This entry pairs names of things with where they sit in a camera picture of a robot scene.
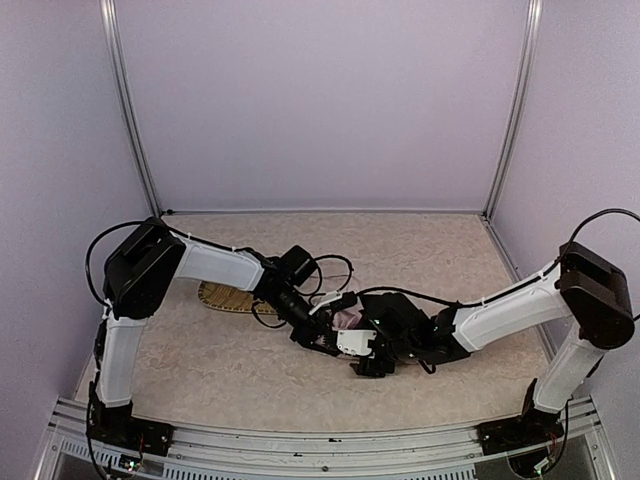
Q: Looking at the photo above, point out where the aluminium front rail frame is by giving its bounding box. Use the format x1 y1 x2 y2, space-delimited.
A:
28 397 620 479

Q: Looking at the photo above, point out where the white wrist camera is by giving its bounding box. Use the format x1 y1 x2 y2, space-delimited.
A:
336 330 377 357
309 291 358 315

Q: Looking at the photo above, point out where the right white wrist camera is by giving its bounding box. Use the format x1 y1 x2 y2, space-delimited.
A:
336 330 377 357

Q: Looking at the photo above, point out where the aluminium corner post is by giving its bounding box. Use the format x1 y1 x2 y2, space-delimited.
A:
483 0 544 223
99 0 163 216

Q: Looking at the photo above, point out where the left aluminium corner post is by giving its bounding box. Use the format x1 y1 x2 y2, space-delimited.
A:
99 0 163 216

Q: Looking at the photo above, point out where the right aluminium corner post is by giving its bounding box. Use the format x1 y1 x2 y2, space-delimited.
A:
483 0 544 223

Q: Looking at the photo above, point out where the pink and black umbrella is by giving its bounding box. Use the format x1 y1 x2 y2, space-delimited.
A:
314 306 361 351

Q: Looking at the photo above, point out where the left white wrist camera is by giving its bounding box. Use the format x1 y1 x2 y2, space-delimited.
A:
309 291 358 315

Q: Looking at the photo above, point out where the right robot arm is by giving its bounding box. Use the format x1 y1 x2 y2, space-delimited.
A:
312 236 639 435

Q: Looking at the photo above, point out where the woven bamboo tray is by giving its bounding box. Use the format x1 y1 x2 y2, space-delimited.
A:
197 281 276 315

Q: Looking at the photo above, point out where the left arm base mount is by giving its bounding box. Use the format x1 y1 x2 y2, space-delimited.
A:
88 417 174 457

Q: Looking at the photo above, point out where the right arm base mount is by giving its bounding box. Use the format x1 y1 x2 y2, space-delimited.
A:
476 417 564 455

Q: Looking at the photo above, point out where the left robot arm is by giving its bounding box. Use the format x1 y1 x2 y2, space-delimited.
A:
95 217 340 410

